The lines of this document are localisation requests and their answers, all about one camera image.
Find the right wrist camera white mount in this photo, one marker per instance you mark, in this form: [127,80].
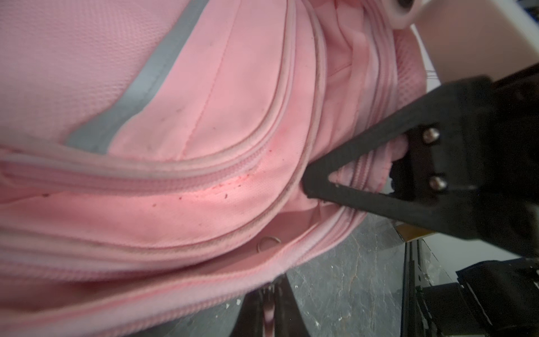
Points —
[470,38]

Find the brown jar black lid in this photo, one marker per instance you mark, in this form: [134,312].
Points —
[410,233]

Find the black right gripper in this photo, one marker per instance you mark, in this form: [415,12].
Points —
[471,168]

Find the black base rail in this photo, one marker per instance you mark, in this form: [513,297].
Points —
[421,270]

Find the pink backpack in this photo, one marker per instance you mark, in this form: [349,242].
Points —
[152,151]

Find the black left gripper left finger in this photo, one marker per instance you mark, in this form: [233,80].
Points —
[250,321]

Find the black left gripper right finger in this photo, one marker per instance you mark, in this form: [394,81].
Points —
[288,321]

